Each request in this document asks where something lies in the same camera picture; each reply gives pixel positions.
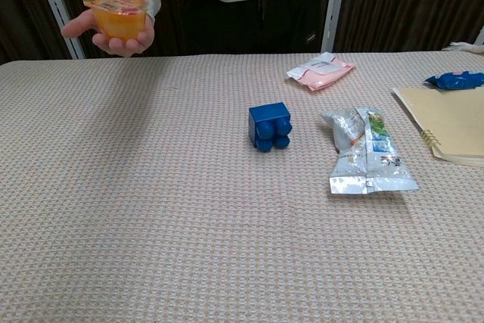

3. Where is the person's right hand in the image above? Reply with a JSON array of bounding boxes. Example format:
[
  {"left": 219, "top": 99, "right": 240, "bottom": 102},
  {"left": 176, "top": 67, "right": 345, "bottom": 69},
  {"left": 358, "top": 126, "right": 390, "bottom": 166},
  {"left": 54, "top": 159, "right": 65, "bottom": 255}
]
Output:
[{"left": 60, "top": 8, "right": 157, "bottom": 58}]

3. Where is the pink wet wipes pack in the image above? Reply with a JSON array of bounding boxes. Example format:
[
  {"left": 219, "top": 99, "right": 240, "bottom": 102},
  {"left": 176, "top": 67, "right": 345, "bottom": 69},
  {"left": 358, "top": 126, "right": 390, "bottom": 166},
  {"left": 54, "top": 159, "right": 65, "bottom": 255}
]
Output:
[{"left": 286, "top": 51, "right": 355, "bottom": 92}]

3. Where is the beige woven tablecloth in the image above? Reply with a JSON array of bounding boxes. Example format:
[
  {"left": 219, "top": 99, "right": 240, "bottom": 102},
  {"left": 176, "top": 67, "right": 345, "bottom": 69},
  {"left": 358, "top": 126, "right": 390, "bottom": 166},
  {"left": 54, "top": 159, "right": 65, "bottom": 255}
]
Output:
[{"left": 0, "top": 40, "right": 484, "bottom": 323}]

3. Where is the blue toy building block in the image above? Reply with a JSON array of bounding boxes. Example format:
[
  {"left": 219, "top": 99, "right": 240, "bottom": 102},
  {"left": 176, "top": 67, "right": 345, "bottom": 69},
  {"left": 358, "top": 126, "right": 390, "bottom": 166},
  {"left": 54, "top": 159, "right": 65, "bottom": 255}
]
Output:
[{"left": 248, "top": 101, "right": 292, "bottom": 153}]

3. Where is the blue snack packet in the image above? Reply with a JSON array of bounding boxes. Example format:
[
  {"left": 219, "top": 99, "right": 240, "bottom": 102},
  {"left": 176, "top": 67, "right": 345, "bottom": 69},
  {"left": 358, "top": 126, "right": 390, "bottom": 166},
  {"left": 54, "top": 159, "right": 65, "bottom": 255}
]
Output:
[{"left": 423, "top": 70, "right": 484, "bottom": 92}]

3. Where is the silver snack bag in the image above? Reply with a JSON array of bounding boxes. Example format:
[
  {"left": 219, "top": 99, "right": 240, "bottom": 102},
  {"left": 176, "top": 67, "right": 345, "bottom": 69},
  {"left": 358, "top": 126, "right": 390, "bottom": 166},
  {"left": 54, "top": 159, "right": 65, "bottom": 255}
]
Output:
[{"left": 321, "top": 107, "right": 420, "bottom": 196}]

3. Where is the beige spiral notebook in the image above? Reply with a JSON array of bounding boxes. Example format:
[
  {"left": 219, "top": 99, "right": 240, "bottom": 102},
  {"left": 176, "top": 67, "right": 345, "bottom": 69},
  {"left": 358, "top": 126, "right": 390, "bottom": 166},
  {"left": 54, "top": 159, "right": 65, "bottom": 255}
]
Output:
[{"left": 392, "top": 86, "right": 484, "bottom": 168}]

